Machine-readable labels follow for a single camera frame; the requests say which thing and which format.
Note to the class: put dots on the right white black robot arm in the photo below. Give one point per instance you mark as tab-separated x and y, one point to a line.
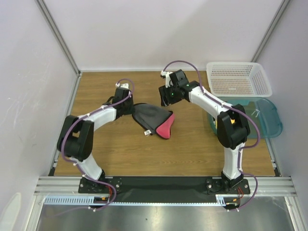
232	125

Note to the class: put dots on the teal transparent plastic tray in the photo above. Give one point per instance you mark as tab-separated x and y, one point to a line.
262	111

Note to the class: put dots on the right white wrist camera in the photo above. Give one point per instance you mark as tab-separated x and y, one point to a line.
166	76

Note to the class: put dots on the white perforated plastic basket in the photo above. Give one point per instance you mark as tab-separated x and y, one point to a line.
238	79

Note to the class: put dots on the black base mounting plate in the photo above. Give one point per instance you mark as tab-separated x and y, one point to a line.
173	189

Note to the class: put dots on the aluminium frame rail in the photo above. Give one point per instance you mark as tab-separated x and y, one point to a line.
69	185

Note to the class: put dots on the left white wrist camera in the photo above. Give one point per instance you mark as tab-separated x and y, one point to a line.
124	85

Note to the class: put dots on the grey cable duct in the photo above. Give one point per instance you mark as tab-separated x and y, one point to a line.
76	200
229	199

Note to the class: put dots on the white object at left edge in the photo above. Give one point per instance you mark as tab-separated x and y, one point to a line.
10	213

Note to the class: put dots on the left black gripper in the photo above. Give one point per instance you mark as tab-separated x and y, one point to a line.
130	111

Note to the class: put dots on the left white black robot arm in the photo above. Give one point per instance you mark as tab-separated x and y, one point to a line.
75	142

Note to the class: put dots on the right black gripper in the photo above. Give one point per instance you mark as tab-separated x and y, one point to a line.
164	95

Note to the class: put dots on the left grey cable duct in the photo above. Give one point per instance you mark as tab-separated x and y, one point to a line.
76	200

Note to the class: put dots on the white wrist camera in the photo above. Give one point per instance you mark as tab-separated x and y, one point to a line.
124	85
166	76

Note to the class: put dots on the right grey cable duct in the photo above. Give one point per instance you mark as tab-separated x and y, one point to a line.
229	199

